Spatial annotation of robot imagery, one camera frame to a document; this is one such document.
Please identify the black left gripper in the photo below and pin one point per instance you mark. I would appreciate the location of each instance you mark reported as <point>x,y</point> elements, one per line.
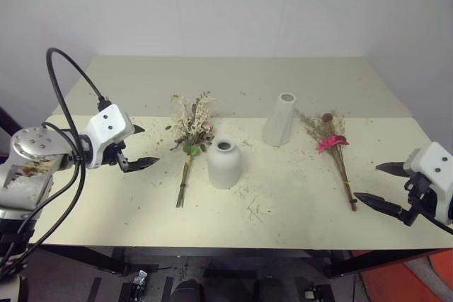
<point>114,153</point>

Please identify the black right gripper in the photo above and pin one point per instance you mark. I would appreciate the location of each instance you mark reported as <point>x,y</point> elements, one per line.
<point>419,189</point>

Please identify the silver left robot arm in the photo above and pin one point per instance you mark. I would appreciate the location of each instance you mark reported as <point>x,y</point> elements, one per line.
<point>33,143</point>

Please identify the round white ceramic vase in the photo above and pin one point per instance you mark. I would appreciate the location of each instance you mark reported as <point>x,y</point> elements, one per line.
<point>224,165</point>

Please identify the tall white ceramic vase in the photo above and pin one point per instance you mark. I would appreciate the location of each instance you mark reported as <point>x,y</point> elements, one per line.
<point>279,121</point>

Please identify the dried white flower bouquet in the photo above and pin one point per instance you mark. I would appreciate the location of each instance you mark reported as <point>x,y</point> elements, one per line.
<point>193,128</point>

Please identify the dried pink flower bouquet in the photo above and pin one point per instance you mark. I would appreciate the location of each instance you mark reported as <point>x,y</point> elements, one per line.
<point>331,141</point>

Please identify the orange floor mat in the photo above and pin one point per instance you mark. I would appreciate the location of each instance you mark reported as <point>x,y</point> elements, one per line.
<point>389,284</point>

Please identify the small silver black floor device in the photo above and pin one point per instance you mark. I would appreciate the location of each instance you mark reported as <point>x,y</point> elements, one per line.
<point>311,295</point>
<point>140,277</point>

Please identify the dark slanted bar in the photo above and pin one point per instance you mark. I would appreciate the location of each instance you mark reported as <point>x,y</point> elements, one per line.
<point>8,121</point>

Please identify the dark rounded shape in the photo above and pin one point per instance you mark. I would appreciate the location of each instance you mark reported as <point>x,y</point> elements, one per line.
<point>187,291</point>

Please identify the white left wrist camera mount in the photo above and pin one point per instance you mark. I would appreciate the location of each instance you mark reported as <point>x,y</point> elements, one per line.
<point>106,125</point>

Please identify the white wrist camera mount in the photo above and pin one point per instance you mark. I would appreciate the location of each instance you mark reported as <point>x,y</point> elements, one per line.
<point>433,171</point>
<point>106,125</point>

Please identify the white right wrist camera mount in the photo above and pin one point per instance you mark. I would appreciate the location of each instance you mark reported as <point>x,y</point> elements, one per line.
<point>433,171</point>

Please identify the black metal table frame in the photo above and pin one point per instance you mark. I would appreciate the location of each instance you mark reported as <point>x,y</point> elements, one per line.
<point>219,251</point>

